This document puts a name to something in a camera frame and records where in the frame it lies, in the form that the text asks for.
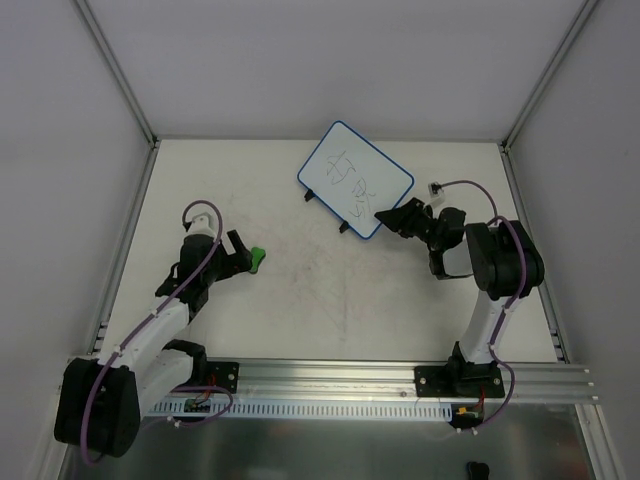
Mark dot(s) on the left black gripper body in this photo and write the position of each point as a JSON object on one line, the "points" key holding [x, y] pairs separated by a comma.
{"points": [[232, 256]]}

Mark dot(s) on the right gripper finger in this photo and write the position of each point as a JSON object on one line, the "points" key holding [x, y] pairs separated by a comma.
{"points": [[402, 221], [411, 207]]}

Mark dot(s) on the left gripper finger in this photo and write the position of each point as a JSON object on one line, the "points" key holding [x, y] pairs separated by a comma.
{"points": [[239, 249], [239, 262]]}

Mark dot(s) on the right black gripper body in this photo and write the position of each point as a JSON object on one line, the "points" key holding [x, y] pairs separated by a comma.
{"points": [[415, 220]]}

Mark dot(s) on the green bone-shaped eraser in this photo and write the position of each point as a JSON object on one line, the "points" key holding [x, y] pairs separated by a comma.
{"points": [[257, 257]]}

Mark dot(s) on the blue-framed whiteboard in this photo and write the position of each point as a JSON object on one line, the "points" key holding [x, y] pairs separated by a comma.
{"points": [[354, 179]]}

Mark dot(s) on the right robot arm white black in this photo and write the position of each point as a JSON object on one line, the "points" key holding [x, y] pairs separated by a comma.
{"points": [[505, 266]]}

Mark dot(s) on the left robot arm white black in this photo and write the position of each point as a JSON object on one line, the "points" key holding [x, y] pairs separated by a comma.
{"points": [[104, 399]]}

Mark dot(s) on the black whiteboard foot upper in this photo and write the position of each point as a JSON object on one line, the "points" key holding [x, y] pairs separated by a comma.
{"points": [[308, 195]]}

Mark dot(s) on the small black object bottom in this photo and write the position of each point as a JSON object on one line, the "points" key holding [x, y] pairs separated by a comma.
{"points": [[478, 471]]}

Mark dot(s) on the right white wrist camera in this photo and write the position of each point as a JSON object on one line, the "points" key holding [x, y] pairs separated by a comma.
{"points": [[436, 194]]}

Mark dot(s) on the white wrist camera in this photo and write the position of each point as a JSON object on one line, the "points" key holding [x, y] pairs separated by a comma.
{"points": [[201, 225], [436, 194]]}

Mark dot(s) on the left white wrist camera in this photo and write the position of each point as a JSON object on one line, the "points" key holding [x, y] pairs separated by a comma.
{"points": [[201, 225]]}

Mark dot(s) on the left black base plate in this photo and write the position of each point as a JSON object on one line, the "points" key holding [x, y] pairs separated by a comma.
{"points": [[224, 374]]}

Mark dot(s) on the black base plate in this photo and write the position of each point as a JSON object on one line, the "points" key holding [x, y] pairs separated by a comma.
{"points": [[468, 381], [224, 374]]}

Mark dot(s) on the aluminium front rail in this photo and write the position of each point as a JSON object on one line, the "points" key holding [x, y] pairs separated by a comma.
{"points": [[392, 381]]}

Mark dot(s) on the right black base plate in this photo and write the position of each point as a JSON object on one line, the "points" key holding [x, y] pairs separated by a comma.
{"points": [[468, 381]]}

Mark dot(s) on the white slotted cable duct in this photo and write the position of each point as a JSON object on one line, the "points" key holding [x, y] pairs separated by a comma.
{"points": [[412, 410]]}

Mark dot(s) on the left aluminium frame post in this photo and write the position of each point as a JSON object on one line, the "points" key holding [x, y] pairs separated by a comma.
{"points": [[109, 58]]}

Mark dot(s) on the aluminium frame post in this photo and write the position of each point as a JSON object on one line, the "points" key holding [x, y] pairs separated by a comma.
{"points": [[109, 58], [560, 53]]}

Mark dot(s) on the right aluminium frame post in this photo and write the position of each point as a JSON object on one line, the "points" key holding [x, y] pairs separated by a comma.
{"points": [[560, 53]]}

